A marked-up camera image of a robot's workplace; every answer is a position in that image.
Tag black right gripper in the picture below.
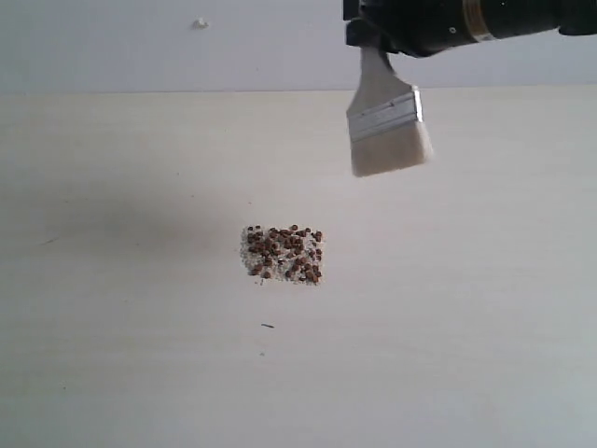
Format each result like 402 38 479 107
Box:
341 0 561 60

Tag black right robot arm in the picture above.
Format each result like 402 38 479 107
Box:
342 0 596 58

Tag wooden paint brush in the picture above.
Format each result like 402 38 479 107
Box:
346 47 433 177

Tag small white wall hook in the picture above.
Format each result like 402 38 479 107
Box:
192 18 209 29

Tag brown beads and white crumbs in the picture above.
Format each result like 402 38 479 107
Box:
240 224 325 286

